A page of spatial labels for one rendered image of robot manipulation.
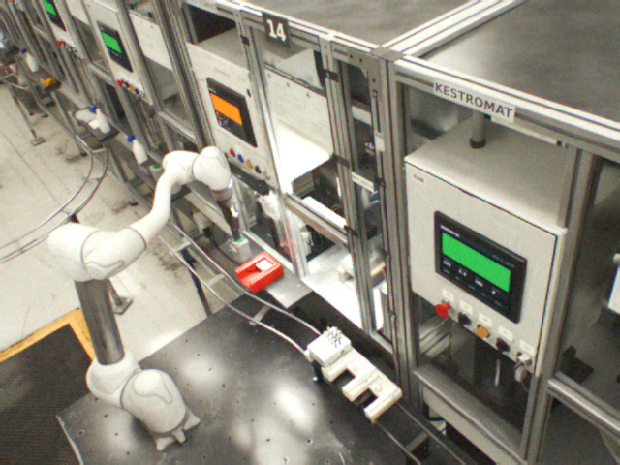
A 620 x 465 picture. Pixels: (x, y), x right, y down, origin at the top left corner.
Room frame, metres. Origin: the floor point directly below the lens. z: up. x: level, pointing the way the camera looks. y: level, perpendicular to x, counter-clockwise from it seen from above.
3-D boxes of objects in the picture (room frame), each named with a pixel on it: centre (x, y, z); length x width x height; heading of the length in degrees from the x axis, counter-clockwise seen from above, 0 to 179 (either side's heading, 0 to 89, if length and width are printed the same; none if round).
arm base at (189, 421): (1.30, 0.67, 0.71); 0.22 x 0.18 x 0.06; 31
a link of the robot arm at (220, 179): (1.91, 0.32, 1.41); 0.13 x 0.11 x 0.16; 55
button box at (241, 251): (1.91, 0.30, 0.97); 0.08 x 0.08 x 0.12; 31
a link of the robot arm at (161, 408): (1.32, 0.68, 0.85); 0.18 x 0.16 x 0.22; 55
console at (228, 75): (1.97, 0.10, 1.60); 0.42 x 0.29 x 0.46; 31
